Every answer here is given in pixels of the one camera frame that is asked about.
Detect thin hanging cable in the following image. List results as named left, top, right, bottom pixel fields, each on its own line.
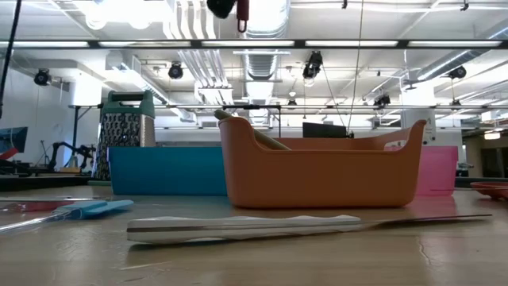
left=345, top=0, right=365, bottom=134

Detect black folding background table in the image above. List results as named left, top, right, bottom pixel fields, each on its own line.
left=221, top=103, right=283, bottom=138

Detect blue screen monitor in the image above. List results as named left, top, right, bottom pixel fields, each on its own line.
left=0, top=126, right=29, bottom=155

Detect black background monitor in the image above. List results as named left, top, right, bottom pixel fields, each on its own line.
left=302, top=122, right=348, bottom=139

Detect orange plastic bin with handles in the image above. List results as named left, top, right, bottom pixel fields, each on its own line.
left=217, top=116, right=428, bottom=211

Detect steel box grater, teal handle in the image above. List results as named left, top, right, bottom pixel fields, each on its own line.
left=87, top=89, right=156, bottom=187

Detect black background frame rail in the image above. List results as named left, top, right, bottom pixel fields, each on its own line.
left=67, top=103, right=508, bottom=110

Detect white-handled kitchen knife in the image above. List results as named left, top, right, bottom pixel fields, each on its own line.
left=125, top=213, right=493, bottom=245

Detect teal blue plastic bin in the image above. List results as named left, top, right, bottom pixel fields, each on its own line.
left=107, top=145, right=229, bottom=197

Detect pink translucent plastic bin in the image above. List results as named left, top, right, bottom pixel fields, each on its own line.
left=383, top=145, right=460, bottom=198

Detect black overhead frame beam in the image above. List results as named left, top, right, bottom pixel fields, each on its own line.
left=0, top=38, right=508, bottom=50

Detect blue handled utensil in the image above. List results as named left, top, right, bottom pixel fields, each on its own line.
left=0, top=199, right=135, bottom=235

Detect black background robot arms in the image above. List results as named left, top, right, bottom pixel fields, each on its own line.
left=47, top=141, right=97, bottom=172

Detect silver ventilation duct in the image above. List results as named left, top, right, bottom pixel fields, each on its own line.
left=236, top=0, right=293, bottom=83

